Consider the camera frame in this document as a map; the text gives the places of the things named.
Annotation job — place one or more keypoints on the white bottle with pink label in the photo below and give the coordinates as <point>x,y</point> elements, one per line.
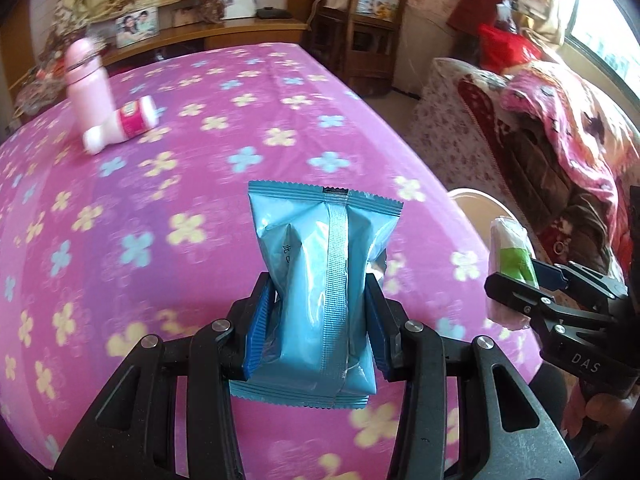
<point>125,125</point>

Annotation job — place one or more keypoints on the brown jacket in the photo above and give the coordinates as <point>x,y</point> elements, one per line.
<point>585,215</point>

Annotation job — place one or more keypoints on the framed photo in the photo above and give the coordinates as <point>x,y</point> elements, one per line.
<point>137,27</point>

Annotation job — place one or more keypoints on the printed picture box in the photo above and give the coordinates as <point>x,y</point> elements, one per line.
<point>377,4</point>

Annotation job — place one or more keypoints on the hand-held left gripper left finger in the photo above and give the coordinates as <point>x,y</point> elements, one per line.
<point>257,330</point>

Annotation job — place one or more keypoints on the pink floral tablecloth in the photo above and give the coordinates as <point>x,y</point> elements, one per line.
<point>200,185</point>

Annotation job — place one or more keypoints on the white plastic bucket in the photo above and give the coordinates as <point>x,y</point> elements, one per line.
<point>475,210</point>

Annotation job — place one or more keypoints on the blue foil packet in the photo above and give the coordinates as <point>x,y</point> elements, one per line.
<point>310,260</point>

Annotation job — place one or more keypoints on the person's right hand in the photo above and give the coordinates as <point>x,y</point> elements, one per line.
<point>607,407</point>

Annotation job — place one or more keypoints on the sofa with pink blanket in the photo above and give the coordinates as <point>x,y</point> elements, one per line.
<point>435,110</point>

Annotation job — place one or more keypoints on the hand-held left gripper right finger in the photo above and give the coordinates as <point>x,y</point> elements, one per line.
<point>377,330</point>

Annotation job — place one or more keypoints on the pink printed blanket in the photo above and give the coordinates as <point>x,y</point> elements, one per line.
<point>565,120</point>

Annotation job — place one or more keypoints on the red plastic bag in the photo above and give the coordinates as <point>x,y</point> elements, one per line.
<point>507,47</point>

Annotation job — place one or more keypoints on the wooden shelf rack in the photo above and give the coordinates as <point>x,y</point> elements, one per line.
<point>370,55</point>

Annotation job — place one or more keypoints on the window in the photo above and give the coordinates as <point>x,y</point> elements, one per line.
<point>610,20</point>

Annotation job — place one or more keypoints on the green and white packet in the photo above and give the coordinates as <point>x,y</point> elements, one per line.
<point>510,250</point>

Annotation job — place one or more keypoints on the red plush blanket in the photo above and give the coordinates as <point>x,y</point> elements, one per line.
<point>485,120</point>

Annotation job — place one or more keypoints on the wooden cabinet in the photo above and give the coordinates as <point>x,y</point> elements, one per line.
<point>240,30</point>

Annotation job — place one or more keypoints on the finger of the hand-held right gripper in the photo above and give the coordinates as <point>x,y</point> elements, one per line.
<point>575,277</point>
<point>520,300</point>

